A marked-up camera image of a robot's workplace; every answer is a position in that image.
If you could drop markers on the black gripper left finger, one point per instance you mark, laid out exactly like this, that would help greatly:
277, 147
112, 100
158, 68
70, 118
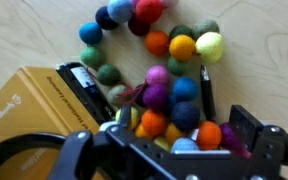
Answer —
125, 116

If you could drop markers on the black marker with label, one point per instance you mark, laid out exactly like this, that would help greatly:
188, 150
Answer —
85, 89

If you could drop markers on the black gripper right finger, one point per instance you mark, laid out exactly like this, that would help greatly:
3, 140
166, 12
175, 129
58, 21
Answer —
245, 126

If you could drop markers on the colourful felt ball garland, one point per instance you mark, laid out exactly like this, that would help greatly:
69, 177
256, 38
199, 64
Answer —
170, 118

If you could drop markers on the black pen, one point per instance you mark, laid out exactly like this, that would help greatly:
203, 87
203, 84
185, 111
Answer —
207, 94

